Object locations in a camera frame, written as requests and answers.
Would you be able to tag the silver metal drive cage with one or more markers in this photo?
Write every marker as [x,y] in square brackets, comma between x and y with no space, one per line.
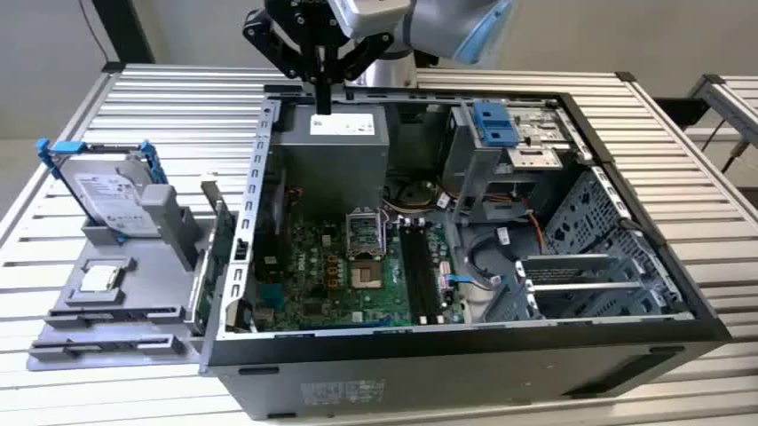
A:
[474,168]

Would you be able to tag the black PC case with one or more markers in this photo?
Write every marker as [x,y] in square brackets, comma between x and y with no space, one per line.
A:
[414,381]

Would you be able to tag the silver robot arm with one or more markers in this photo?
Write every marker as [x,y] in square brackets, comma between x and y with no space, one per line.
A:
[450,26]

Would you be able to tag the grey parts rack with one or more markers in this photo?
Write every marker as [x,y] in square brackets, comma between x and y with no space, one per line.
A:
[154,266]

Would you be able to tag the grey power supply unit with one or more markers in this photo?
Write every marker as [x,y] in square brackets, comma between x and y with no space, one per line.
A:
[331,168]

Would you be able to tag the green motherboard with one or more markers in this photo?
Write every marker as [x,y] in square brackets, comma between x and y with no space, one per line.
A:
[309,293]

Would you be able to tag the grey perforated disk bay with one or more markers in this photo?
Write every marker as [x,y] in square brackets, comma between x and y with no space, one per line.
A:
[581,288]

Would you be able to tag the silver CPU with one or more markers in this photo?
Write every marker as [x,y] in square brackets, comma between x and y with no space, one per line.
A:
[101,278]

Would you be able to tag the aluminium slat side table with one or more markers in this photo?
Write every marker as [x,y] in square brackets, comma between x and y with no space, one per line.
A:
[734,95]

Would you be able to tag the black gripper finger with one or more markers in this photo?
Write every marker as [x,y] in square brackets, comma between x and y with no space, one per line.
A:
[367,53]
[278,49]

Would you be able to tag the CPU socket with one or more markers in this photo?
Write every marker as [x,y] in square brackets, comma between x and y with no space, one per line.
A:
[369,276]

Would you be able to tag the round internal speaker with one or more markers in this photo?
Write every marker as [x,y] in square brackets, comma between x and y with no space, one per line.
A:
[415,193]

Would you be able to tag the green graphics card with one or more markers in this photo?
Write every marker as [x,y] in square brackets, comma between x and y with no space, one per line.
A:
[217,248]

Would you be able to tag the dark RAM stick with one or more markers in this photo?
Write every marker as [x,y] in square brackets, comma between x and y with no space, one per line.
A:
[119,347]
[107,316]

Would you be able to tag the hard disk in blue carrier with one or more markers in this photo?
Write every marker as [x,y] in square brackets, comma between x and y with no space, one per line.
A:
[107,195]

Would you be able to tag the blue plastic drive bracket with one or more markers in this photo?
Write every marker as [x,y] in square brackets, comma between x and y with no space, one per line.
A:
[494,122]

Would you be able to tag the black frame post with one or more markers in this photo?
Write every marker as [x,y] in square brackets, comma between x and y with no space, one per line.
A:
[134,31]

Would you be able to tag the blue expansion slot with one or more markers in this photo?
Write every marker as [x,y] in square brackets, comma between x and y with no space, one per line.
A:
[355,326]

